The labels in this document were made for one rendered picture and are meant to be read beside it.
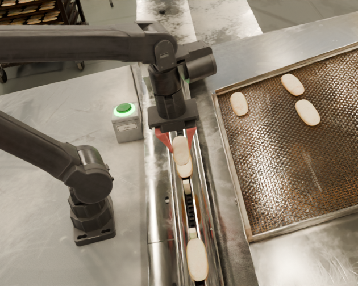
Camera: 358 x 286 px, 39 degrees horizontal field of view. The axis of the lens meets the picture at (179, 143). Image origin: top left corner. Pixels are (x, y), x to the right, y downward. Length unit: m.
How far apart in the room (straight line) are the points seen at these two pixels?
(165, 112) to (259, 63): 0.62
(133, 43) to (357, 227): 0.49
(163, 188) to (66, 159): 0.23
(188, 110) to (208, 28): 0.84
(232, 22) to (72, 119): 0.70
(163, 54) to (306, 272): 0.44
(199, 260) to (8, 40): 0.50
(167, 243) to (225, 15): 1.11
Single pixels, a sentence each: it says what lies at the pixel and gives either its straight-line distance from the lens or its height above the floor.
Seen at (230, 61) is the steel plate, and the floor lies 0.82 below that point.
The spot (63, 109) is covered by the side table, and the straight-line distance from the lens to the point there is 1.53.
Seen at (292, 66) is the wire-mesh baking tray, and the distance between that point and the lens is 1.30.
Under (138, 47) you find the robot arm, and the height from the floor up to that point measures 1.20.
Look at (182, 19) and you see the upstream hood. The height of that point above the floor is 0.92.
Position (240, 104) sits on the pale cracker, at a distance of 1.21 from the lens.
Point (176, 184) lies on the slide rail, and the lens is 1.10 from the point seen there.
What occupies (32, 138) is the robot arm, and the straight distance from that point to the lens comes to 0.94.
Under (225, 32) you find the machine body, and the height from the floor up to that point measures 0.82.
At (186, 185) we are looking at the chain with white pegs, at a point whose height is 0.86.
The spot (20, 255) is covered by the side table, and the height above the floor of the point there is 0.82.
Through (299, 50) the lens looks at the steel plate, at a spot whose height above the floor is 0.82.
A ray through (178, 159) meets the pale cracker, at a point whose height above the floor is 0.93.
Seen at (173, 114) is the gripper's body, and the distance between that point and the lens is 0.98.
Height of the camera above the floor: 1.58
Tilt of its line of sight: 37 degrees down
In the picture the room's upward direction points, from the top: 12 degrees counter-clockwise
